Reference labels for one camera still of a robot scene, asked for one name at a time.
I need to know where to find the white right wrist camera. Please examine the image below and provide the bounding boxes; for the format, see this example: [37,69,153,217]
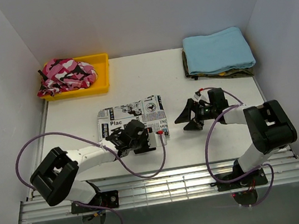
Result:
[193,91,208,105]

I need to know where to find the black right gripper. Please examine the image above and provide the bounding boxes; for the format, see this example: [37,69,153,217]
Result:
[171,95,219,134]

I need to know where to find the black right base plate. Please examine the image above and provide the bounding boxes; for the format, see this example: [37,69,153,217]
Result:
[210,169,268,192]

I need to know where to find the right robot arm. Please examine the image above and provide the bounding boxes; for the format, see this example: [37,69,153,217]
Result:
[175,87,297,191]

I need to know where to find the light blue folded trousers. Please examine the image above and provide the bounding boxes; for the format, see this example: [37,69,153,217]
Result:
[182,27,256,75]

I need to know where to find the olive camouflage folded trousers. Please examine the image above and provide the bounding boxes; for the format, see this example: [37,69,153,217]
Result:
[182,51,254,80]

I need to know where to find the aluminium rail frame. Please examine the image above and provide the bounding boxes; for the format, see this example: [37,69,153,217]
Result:
[18,143,299,224]

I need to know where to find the yellow plastic tray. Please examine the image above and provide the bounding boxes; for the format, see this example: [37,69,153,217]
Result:
[41,53,110,101]

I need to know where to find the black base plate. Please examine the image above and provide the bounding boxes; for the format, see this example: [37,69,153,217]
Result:
[210,169,268,192]
[71,190,119,214]

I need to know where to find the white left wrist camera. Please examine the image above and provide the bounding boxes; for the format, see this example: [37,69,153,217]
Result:
[148,130,167,148]

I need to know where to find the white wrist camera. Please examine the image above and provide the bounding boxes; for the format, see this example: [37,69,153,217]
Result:
[193,91,208,105]
[148,130,167,148]

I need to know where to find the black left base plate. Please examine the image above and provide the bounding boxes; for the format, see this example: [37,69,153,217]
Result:
[71,190,119,214]

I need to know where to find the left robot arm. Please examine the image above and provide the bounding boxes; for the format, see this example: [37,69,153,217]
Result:
[30,119,160,210]

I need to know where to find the newspaper print trousers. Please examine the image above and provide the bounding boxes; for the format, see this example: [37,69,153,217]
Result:
[97,95,170,140]

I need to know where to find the pink camouflage trousers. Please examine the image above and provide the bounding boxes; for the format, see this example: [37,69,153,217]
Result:
[37,58,98,98]

